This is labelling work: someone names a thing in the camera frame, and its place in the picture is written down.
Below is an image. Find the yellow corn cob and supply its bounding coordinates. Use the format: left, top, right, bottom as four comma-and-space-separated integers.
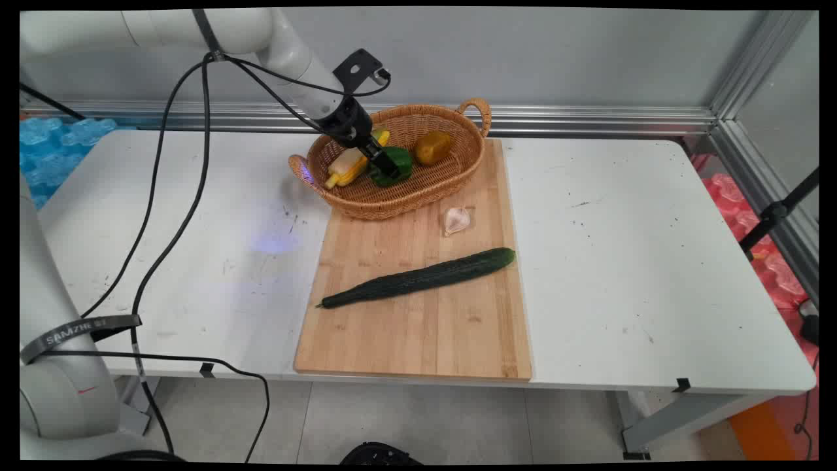
325, 128, 391, 190

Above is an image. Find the black strap on arm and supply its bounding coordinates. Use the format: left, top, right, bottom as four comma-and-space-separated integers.
192, 9, 227, 63

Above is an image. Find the horizontal aluminium frame rail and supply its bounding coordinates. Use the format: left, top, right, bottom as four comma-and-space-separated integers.
20, 99, 721, 139

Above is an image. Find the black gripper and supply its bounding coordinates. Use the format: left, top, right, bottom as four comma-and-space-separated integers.
318, 97, 401, 179

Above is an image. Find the long black cable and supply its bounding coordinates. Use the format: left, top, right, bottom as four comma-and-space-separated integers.
129, 58, 213, 457
80, 56, 213, 320

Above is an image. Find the black camera cable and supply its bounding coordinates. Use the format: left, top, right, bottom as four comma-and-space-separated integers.
219, 56, 392, 97

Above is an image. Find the green bell pepper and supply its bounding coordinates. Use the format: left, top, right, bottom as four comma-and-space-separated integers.
368, 146, 414, 188

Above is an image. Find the woven wicker basket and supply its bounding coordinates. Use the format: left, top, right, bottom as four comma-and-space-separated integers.
288, 98, 492, 220

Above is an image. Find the wooden cutting board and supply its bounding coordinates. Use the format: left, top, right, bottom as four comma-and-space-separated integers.
294, 137, 533, 382

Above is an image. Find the black round object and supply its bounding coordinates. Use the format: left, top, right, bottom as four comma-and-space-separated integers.
339, 442, 424, 466

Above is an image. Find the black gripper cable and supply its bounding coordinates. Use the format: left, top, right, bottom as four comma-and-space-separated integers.
226, 59, 326, 128

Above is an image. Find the black tripod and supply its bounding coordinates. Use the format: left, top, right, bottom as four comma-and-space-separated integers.
739, 167, 819, 262

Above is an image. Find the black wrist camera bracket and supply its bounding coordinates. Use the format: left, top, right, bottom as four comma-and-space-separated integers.
332, 48, 392, 94

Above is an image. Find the grey printed velcro strap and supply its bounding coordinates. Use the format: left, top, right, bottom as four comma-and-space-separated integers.
20, 314, 143, 365

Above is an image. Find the black power adapter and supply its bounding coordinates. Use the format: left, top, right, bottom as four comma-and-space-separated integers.
798, 298, 819, 346

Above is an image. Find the thin black cable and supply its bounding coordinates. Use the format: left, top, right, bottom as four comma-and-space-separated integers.
39, 349, 271, 462

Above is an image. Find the dark green cucumber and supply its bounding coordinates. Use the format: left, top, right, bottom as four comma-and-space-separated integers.
315, 247, 517, 309

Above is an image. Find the angled aluminium frame rail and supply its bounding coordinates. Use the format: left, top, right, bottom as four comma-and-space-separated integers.
709, 10, 819, 305

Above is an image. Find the grey table leg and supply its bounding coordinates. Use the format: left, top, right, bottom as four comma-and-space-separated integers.
615, 391, 780, 460

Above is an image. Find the white garlic bulb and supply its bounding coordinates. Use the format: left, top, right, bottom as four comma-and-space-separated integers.
443, 207, 473, 237

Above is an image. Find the blue bubble wrap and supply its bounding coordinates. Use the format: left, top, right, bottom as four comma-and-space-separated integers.
20, 116, 120, 210

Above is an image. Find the red bubble wrap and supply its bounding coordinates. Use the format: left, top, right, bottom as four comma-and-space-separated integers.
690, 154, 819, 313

